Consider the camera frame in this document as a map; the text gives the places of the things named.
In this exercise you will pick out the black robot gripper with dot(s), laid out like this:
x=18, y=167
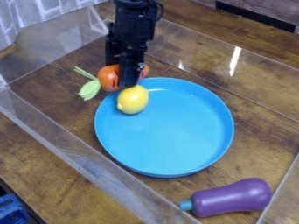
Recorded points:
x=129, y=32

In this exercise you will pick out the orange toy carrot green leaves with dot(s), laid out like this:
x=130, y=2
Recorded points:
x=104, y=81

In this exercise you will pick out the yellow toy lemon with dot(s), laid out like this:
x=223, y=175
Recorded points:
x=132, y=99

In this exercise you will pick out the blue round plastic plate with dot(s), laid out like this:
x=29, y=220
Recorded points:
x=176, y=137

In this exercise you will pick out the white patterned curtain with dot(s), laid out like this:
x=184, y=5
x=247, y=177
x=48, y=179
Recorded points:
x=20, y=13

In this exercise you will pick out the black baseboard strip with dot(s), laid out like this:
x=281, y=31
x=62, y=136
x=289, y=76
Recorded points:
x=255, y=16

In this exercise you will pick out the purple toy eggplant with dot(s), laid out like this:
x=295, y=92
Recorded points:
x=244, y=196

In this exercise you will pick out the blue plastic crate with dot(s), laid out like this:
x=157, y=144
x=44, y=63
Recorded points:
x=12, y=212

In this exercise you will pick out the clear acrylic enclosure wall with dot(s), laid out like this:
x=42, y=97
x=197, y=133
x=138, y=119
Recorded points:
x=52, y=161

